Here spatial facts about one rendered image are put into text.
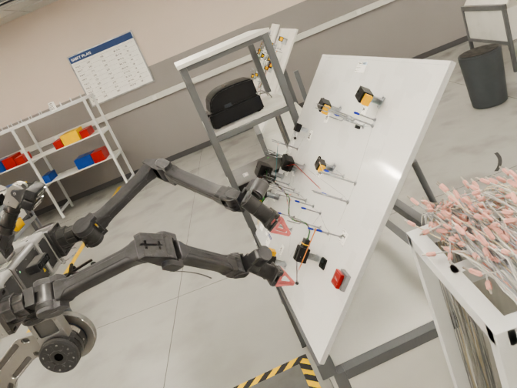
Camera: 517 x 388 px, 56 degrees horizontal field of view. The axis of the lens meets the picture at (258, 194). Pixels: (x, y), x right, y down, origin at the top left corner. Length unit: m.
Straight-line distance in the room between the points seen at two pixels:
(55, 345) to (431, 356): 1.32
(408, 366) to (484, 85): 4.57
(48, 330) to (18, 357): 0.24
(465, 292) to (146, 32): 8.57
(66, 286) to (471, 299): 1.09
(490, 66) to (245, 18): 4.59
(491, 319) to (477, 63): 5.26
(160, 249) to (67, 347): 0.66
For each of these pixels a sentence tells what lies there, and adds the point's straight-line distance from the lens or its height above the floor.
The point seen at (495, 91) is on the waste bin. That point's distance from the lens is 6.09.
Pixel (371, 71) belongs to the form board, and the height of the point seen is 1.58.
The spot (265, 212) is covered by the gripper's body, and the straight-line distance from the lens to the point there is 1.70.
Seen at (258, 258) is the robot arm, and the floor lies 1.20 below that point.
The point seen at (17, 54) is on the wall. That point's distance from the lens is 9.74.
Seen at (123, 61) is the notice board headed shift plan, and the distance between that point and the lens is 9.20.
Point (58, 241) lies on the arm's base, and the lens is 2.02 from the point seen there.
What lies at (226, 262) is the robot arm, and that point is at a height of 1.25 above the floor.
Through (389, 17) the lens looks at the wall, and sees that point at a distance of 9.51.
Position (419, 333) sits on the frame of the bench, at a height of 0.80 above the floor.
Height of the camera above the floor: 1.96
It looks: 20 degrees down
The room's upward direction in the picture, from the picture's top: 23 degrees counter-clockwise
